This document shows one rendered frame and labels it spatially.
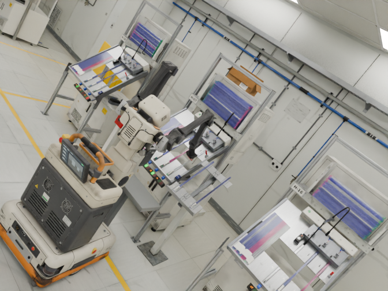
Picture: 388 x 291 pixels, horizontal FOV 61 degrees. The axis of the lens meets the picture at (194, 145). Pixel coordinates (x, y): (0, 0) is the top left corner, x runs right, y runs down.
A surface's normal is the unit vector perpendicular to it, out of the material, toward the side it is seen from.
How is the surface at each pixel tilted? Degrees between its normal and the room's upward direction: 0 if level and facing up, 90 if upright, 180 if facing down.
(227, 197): 90
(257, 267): 44
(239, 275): 90
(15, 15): 90
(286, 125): 90
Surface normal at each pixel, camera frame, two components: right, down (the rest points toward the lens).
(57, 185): -0.42, 0.01
